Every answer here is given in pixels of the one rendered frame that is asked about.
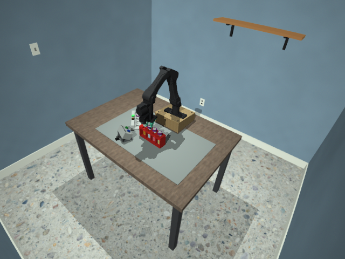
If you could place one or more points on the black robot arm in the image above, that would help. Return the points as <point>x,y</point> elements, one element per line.
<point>150,93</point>

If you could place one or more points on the pale grey flat mat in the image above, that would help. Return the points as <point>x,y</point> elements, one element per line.
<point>175,160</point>

